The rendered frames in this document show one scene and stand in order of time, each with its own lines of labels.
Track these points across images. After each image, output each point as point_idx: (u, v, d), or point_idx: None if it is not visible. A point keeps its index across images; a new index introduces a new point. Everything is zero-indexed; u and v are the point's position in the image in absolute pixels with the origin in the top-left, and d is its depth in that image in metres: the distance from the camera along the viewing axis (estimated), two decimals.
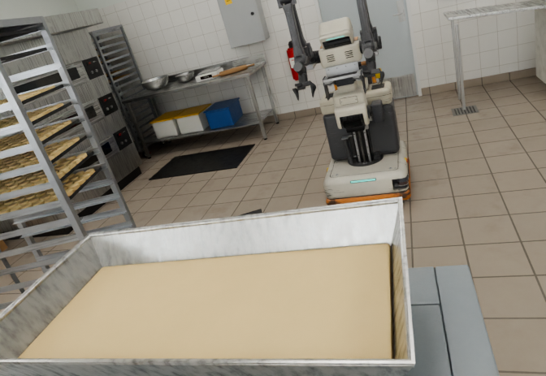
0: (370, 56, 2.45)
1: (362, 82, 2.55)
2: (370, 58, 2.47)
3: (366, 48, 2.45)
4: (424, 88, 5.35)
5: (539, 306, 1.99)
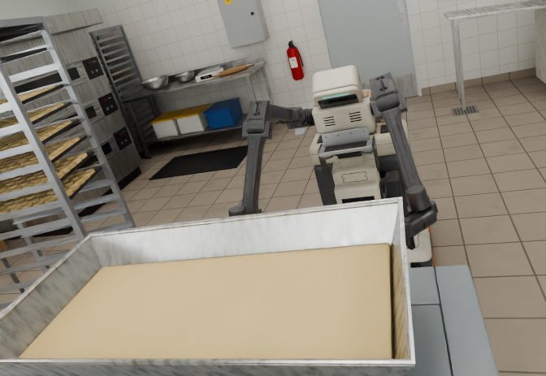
0: (418, 191, 1.24)
1: None
2: (419, 198, 1.24)
3: (412, 186, 1.29)
4: (424, 88, 5.35)
5: (539, 306, 1.99)
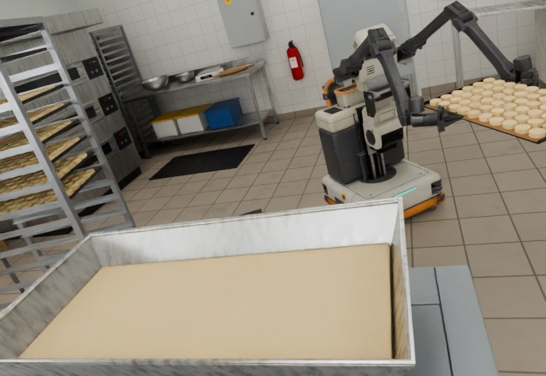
0: (527, 56, 1.93)
1: (533, 84, 1.85)
2: (530, 60, 1.93)
3: (516, 58, 1.97)
4: (424, 88, 5.35)
5: (539, 306, 1.99)
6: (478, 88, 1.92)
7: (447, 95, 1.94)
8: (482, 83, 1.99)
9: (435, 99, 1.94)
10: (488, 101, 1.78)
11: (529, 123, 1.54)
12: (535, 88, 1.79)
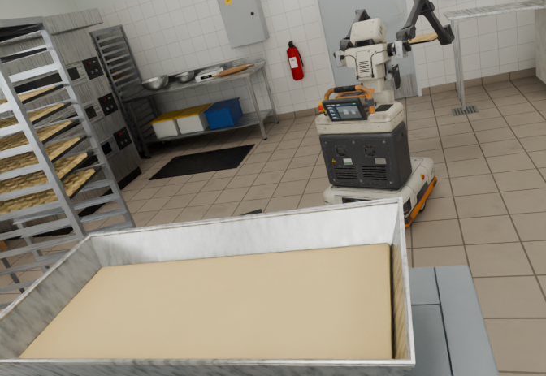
0: None
1: None
2: None
3: None
4: (424, 88, 5.35)
5: (539, 306, 1.99)
6: None
7: (417, 40, 3.38)
8: None
9: (423, 41, 3.34)
10: None
11: None
12: None
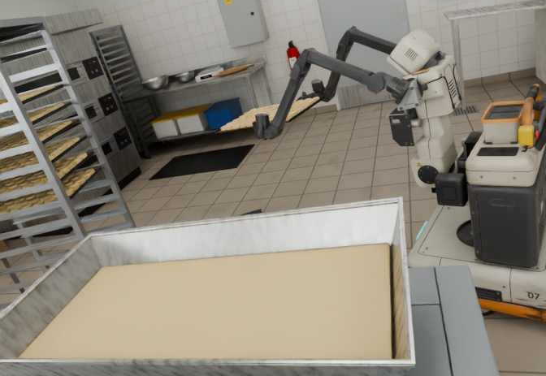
0: (256, 114, 2.25)
1: None
2: (255, 118, 2.27)
3: (265, 114, 2.24)
4: None
5: None
6: (290, 110, 2.44)
7: (309, 101, 2.50)
8: (291, 114, 2.36)
9: (316, 99, 2.52)
10: None
11: (256, 110, 2.81)
12: None
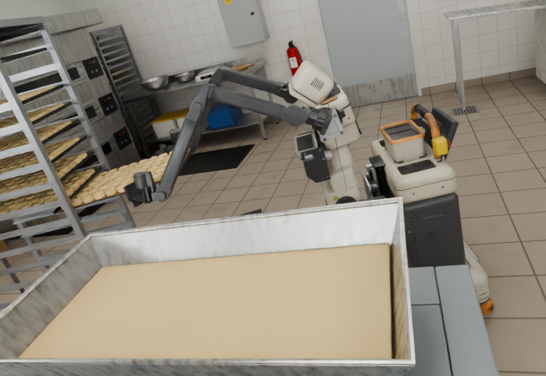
0: (135, 174, 1.70)
1: None
2: (134, 179, 1.70)
3: (148, 171, 1.71)
4: (424, 88, 5.35)
5: (539, 306, 1.99)
6: (164, 166, 1.96)
7: None
8: None
9: None
10: (142, 167, 2.06)
11: (101, 176, 2.16)
12: (119, 187, 1.88)
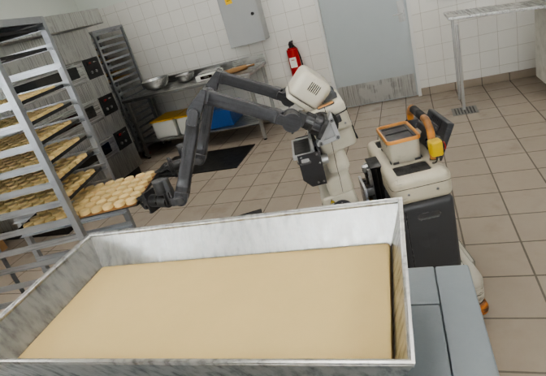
0: (153, 182, 1.78)
1: None
2: (153, 186, 1.79)
3: (165, 178, 1.78)
4: (424, 88, 5.35)
5: (539, 306, 1.99)
6: (127, 191, 2.01)
7: (146, 177, 2.13)
8: (134, 196, 1.94)
9: (152, 174, 2.17)
10: (107, 189, 2.11)
11: None
12: (80, 210, 1.93)
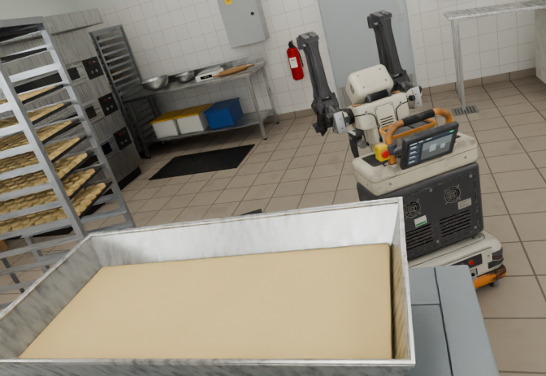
0: None
1: None
2: None
3: None
4: (424, 88, 5.35)
5: (539, 306, 1.99)
6: (74, 204, 2.04)
7: (95, 190, 2.16)
8: (78, 209, 1.97)
9: (101, 186, 2.21)
10: None
11: None
12: (25, 224, 1.96)
